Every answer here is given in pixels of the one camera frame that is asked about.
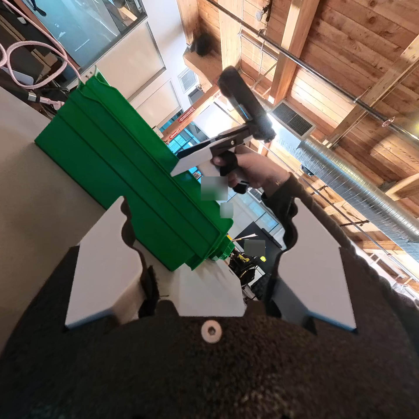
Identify black ceiling pipe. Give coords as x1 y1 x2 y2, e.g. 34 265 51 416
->
206 0 419 135

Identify white wall vent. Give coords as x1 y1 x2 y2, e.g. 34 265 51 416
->
178 67 197 93

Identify pink braided cable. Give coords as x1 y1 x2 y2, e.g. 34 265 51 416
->
28 92 66 109
0 0 83 89

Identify large window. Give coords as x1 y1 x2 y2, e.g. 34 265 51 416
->
168 127 204 174

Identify white door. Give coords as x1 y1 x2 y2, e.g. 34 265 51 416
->
129 80 183 129
94 21 166 99

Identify person's right hand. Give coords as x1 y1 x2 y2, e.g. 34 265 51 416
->
211 144 292 197

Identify black yellow bag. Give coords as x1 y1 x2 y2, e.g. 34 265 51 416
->
228 251 260 283

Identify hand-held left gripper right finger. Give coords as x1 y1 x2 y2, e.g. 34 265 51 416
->
265 198 357 332

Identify metal ceiling vent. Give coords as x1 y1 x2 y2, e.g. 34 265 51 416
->
269 99 317 139

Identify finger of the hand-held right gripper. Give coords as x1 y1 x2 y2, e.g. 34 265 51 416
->
170 146 214 177
176 136 220 161

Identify wooden ceiling beams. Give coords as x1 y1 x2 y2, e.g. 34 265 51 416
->
177 0 419 262

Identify glass partition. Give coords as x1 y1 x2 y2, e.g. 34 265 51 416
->
20 0 148 71

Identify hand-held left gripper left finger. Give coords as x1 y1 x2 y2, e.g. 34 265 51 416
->
64 196 159 329

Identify silver air duct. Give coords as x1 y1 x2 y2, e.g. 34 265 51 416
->
294 137 419 253

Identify black partition screen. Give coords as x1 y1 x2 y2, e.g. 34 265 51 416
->
233 222 283 277

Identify wooden post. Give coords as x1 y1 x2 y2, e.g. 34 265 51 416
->
161 84 220 143

